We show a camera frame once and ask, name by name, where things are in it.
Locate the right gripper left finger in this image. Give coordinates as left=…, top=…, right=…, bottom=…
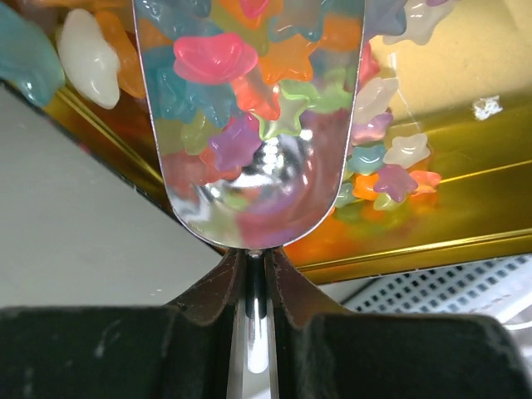
left=1, top=250, right=245, bottom=398

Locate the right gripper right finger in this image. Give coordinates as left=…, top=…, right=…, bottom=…
left=265, top=249, right=531, bottom=398

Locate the metal scoop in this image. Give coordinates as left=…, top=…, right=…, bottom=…
left=132, top=1, right=366, bottom=398

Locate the white plastic basket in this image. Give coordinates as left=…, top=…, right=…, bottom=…
left=319, top=254, right=531, bottom=331

